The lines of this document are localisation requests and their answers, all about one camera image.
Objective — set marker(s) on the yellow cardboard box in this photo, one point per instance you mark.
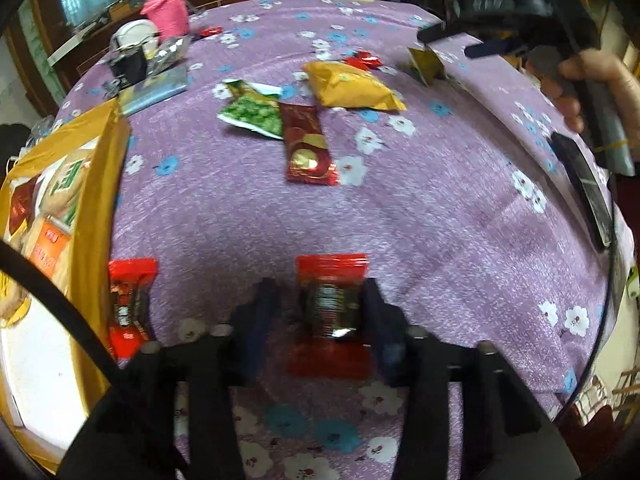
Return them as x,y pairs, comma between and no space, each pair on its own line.
97,200

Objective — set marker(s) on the long dark red packet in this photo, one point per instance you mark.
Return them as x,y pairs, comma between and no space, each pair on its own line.
305,135

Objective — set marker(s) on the small red wrapper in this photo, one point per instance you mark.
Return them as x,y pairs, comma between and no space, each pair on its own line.
207,31

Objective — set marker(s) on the white plate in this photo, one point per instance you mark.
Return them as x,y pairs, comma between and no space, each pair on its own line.
135,32

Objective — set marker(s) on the black chair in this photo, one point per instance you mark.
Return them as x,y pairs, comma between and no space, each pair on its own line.
10,137

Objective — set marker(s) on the olive snack packet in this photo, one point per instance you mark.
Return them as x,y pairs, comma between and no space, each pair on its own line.
425,65

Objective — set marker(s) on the person's right hand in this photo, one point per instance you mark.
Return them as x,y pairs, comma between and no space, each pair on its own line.
617,75

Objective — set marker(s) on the small red snack packet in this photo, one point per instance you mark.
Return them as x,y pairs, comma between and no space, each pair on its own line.
365,60

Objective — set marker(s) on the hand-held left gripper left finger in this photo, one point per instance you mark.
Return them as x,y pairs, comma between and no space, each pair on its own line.
255,330

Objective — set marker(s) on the white board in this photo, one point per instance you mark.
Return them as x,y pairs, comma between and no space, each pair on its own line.
75,45

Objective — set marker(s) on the pink knitted bottle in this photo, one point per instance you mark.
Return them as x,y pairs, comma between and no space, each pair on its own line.
167,10

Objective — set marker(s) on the blue book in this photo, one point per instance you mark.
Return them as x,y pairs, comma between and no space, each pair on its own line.
155,87

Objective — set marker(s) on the yellow cheese cracker packet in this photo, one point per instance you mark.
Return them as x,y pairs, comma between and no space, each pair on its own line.
350,85

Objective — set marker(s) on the black box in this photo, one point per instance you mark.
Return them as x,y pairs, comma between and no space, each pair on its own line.
127,67

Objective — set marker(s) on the orange snack packet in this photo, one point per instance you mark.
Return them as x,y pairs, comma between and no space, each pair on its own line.
47,250

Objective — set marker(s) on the green pea packet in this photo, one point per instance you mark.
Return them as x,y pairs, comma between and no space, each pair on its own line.
250,112

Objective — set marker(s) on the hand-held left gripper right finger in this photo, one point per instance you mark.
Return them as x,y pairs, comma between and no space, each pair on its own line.
385,330

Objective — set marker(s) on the crumpled clear plastic bag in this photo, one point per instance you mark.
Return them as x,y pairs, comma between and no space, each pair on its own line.
170,52

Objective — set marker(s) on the green gold snack packet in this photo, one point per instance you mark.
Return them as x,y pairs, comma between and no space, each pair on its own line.
245,87

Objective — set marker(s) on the red candy packet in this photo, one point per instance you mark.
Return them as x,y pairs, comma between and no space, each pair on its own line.
327,272
130,280

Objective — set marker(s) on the white plastic bag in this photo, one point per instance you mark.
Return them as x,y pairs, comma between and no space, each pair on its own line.
42,129

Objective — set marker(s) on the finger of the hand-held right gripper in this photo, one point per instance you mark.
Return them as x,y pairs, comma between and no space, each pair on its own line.
450,30
492,49

